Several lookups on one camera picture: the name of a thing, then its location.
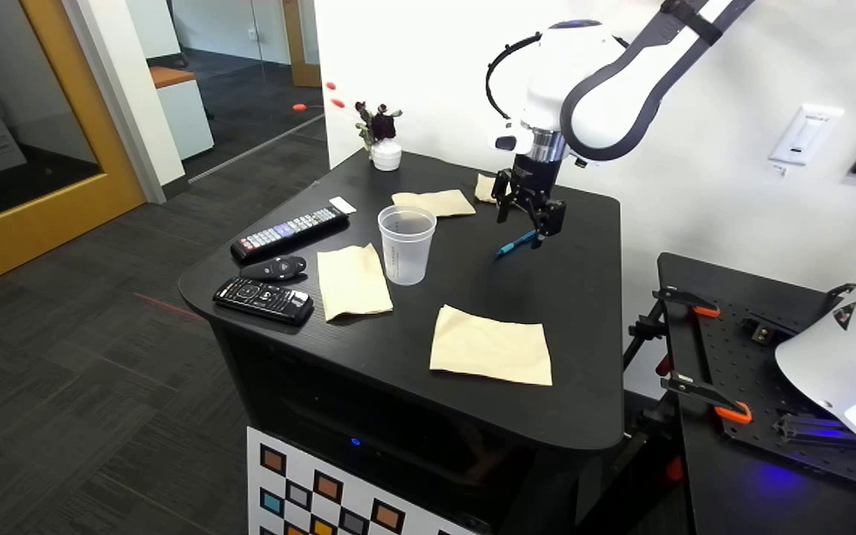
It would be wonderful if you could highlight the blue green pen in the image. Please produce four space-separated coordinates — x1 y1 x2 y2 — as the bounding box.
490 227 546 264

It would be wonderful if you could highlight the small black block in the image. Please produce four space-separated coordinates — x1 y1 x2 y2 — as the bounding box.
750 316 793 347

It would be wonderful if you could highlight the clear plastic cup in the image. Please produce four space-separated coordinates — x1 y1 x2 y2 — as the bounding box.
374 202 441 292

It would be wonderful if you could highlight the round white vase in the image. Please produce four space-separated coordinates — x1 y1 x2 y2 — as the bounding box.
368 141 403 176

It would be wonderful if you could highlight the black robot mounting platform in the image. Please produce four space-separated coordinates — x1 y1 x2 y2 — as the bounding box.
623 251 856 535

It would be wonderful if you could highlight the wide black remote control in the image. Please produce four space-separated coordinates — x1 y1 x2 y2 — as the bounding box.
212 276 319 331

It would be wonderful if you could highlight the small oval black remote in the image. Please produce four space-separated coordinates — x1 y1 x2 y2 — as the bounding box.
237 252 308 285

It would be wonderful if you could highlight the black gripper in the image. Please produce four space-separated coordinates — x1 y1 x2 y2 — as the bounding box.
515 156 567 240

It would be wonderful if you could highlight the long black remote control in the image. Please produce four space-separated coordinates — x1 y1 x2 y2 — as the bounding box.
230 205 354 264

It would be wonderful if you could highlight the yellow wooden door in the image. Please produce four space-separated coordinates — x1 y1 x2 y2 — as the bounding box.
0 0 149 288

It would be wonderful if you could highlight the colour checker calibration board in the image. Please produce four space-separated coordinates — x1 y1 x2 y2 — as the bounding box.
243 425 482 535

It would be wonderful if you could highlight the flat beige paper napkin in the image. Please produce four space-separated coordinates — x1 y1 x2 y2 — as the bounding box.
390 187 478 224
429 303 555 390
314 240 396 324

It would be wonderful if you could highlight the orange handled black clamp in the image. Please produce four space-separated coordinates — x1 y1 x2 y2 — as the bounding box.
658 368 754 431
652 283 724 324

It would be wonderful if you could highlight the white wall switch plate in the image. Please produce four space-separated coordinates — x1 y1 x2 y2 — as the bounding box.
763 102 846 170

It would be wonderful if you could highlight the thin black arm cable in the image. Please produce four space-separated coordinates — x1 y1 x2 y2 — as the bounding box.
482 29 546 126

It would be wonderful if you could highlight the black square table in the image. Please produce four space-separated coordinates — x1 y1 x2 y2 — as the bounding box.
176 145 631 535

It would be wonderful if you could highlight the grey door frame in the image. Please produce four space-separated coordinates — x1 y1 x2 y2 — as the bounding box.
56 0 194 205

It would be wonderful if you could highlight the white cabinet with wooden top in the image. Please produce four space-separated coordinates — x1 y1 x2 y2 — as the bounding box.
145 63 219 163

